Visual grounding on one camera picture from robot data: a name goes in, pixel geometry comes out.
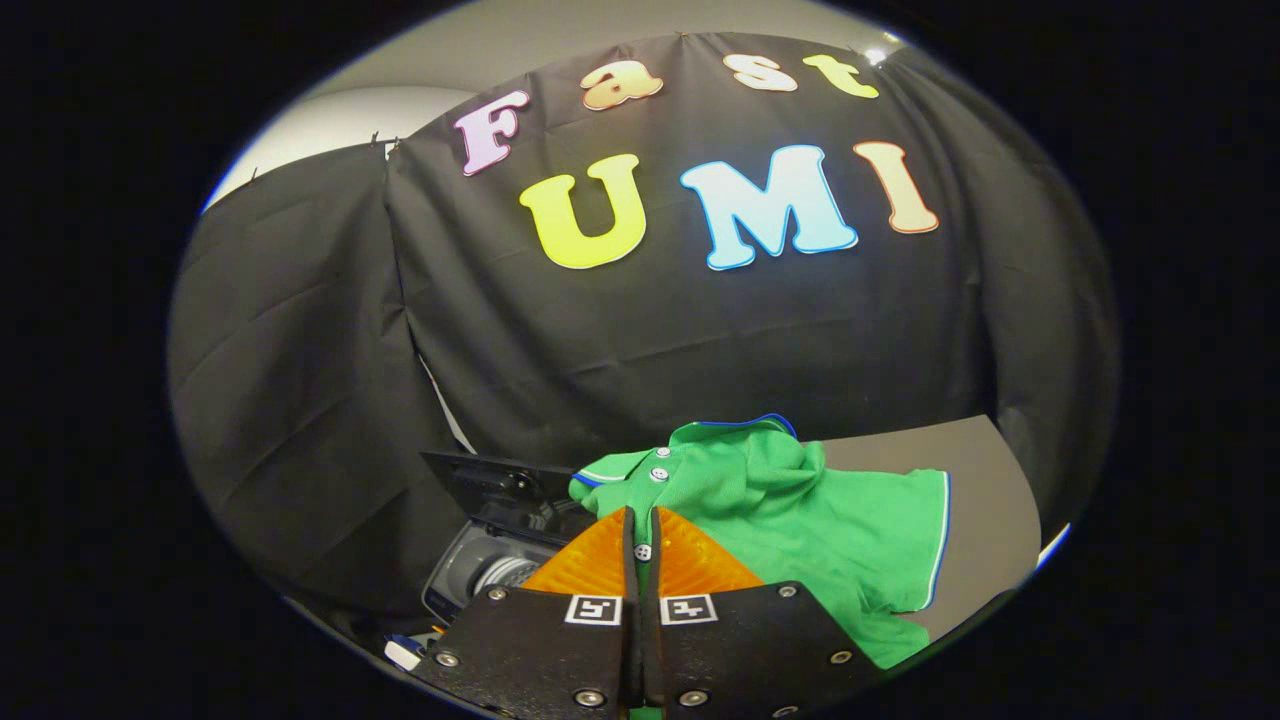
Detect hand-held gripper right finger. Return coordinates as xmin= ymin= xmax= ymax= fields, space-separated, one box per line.
xmin=645 ymin=505 xmax=886 ymax=720

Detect grey washing machine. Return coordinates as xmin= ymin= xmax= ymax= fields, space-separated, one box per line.
xmin=420 ymin=450 xmax=601 ymax=626

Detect beige cabinet with dark top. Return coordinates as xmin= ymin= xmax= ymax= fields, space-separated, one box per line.
xmin=800 ymin=413 xmax=1043 ymax=643

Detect green polo shirt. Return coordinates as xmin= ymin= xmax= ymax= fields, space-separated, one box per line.
xmin=568 ymin=413 xmax=951 ymax=671

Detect black backdrop cloth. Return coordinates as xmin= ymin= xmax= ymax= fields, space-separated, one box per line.
xmin=168 ymin=30 xmax=1121 ymax=641

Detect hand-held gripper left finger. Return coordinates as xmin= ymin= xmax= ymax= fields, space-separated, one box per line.
xmin=410 ymin=505 xmax=641 ymax=720

